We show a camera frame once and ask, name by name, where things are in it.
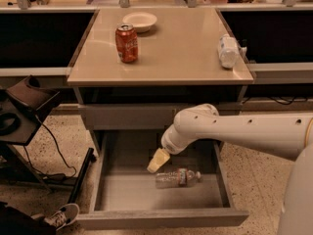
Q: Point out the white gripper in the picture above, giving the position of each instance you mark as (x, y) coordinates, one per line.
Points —
(169, 146)

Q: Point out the clear plastic water bottle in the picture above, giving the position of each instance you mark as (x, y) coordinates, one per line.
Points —
(180, 178)

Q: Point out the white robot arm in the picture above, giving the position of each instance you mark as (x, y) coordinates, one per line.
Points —
(288, 136)

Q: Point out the open grey middle drawer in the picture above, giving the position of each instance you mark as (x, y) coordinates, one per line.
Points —
(125, 194)

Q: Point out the closed grey top drawer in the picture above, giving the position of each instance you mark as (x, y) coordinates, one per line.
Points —
(129, 116)

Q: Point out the grey cabinet with counter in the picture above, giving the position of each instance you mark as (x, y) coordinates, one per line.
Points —
(177, 63)

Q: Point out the white plastic bottle lying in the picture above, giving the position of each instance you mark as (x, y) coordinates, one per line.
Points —
(229, 51)

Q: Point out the black pole on floor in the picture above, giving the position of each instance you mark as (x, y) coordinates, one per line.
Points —
(89, 158)

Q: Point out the black and white sneaker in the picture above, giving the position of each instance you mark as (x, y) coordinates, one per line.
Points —
(64, 216)

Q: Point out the orange soda can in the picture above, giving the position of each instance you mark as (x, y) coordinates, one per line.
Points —
(126, 42)

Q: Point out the white bowl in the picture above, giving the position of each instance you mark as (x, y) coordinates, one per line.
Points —
(141, 21)

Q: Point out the black stand with tray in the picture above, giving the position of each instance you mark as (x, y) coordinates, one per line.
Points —
(24, 106)

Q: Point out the dark trouser leg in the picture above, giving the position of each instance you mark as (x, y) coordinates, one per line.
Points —
(15, 222)

